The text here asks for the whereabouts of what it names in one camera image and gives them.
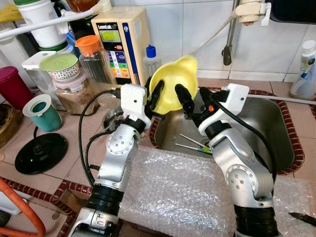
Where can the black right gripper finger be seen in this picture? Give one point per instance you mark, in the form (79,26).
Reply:
(185,101)

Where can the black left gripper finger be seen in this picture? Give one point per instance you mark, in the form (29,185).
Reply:
(158,96)

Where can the yellow plastic bowl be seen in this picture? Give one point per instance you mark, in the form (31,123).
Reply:
(170,79)

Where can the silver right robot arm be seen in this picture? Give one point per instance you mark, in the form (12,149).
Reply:
(242,177)

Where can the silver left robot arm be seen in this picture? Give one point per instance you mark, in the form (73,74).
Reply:
(116,158)

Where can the thin white stick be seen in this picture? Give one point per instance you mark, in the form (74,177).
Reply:
(192,140)
(190,147)

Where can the green liquid bottle blue cap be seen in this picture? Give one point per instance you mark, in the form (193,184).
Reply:
(151,61)

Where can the steel bowl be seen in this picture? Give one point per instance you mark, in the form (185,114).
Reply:
(112,121)

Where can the beige water ionizer machine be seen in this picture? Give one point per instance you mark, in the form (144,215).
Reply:
(133,39)

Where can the steel sink basin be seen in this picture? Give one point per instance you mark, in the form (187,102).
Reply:
(266,128)

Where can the glass pitcher orange lid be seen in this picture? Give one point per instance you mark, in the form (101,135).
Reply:
(96,64)

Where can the brown powder jar pink lid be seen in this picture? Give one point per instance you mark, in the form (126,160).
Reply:
(74,98)

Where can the clear bubble wrap sheet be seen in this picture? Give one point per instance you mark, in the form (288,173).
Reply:
(177,197)

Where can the patterned bowl green lid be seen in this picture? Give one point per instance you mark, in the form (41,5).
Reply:
(59,63)

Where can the teal cup white funnel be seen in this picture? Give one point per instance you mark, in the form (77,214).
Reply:
(47,121)

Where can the white water tap head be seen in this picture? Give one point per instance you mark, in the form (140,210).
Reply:
(249,11)

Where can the clear container white lid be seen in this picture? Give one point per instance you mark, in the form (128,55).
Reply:
(37,74)

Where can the white jar green band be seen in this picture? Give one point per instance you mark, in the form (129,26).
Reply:
(47,37)

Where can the white water pipe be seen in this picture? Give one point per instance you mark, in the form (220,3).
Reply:
(49,22)

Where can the maroon plastic cup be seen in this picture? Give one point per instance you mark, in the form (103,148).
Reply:
(15,89)

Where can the brown wooden trivet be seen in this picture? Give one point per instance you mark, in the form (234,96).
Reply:
(7,128)

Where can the yellow cloth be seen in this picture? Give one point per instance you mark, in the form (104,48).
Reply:
(10,14)

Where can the white flat tray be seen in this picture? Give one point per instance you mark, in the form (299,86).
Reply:
(7,202)

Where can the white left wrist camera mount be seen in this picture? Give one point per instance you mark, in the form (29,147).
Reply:
(133,101)

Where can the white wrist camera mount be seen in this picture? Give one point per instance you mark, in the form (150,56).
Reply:
(133,101)
(237,96)

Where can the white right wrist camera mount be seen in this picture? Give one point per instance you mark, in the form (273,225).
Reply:
(237,96)

